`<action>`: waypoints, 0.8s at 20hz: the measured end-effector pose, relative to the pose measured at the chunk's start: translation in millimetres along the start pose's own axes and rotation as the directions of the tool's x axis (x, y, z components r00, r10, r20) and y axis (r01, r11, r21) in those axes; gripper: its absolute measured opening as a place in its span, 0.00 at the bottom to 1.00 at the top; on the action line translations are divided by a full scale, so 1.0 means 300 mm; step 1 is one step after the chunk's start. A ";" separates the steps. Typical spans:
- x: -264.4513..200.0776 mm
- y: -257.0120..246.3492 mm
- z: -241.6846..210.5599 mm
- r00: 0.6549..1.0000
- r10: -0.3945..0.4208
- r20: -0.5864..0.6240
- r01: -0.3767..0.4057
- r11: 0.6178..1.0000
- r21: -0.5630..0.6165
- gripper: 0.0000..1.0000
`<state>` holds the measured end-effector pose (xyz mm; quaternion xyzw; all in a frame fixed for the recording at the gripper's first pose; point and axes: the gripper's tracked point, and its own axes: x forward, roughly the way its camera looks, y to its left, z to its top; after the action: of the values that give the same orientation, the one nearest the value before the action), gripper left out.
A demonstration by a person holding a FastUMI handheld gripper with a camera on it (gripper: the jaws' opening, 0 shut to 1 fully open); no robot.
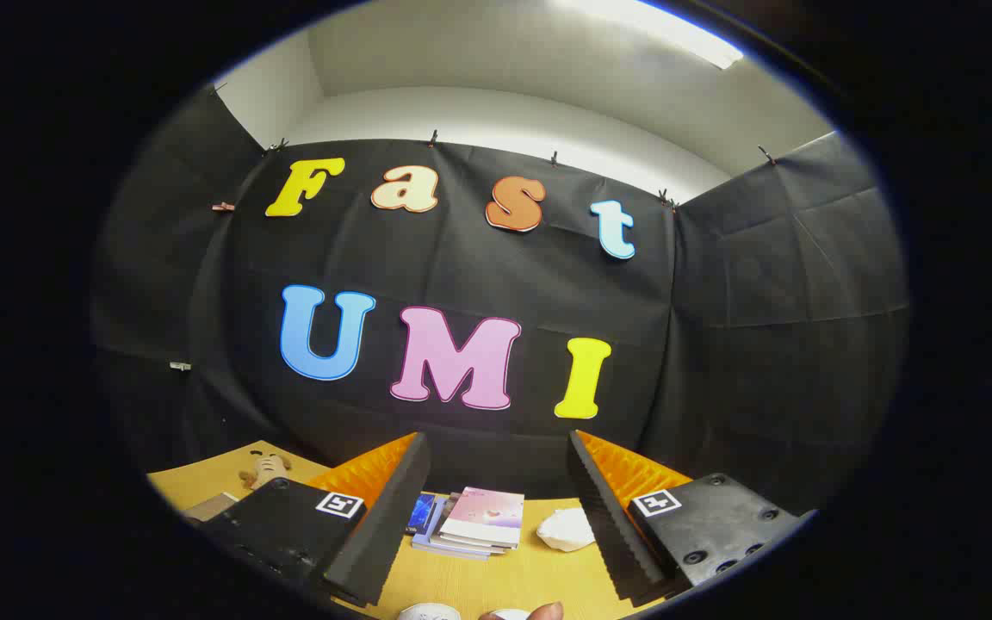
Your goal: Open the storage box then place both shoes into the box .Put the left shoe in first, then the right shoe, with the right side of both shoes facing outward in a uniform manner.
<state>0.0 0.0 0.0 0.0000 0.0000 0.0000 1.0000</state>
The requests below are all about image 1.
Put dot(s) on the pink clothes peg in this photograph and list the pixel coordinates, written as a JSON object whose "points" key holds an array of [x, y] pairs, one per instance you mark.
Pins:
{"points": [[222, 207]]}

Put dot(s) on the brown fabric storage box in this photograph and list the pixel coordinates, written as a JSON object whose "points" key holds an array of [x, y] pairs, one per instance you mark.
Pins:
{"points": [[207, 506]]}

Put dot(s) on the light blue cover book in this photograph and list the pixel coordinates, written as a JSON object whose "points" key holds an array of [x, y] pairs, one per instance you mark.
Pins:
{"points": [[436, 544]]}

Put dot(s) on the white plush toy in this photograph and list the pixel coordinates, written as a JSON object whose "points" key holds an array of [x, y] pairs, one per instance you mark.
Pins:
{"points": [[565, 528]]}

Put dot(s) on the white cover book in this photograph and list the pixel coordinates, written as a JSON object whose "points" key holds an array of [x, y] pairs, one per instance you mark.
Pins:
{"points": [[453, 541]]}

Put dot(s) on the white shoe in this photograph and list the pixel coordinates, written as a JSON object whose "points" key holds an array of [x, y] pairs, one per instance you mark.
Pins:
{"points": [[509, 615], [427, 613]]}

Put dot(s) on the tan plush dog toy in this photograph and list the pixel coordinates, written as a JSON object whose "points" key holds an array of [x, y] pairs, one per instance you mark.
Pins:
{"points": [[265, 471]]}

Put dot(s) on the pink cover book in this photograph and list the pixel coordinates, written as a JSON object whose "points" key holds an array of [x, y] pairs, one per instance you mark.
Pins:
{"points": [[486, 515]]}

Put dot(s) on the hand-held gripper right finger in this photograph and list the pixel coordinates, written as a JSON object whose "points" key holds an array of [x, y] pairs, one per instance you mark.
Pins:
{"points": [[612, 525]]}

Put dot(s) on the dark blue book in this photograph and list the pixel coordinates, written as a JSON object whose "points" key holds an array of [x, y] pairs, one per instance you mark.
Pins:
{"points": [[420, 513]]}

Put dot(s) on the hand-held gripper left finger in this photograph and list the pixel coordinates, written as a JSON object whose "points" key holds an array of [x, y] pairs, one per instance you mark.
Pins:
{"points": [[375, 551]]}

